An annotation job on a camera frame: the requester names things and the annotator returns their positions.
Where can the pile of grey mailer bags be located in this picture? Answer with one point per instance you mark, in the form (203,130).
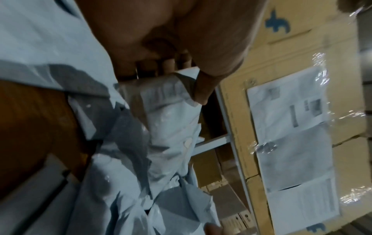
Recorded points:
(35,36)

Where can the white printed paper sheet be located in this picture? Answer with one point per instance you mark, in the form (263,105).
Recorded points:
(305,206)
(285,105)
(296,158)

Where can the person's left hand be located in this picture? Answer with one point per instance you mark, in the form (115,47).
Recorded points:
(174,27)

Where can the person's right hand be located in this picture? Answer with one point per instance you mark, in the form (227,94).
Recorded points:
(214,229)

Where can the wooden table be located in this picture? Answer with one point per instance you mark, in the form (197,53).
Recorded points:
(29,128)

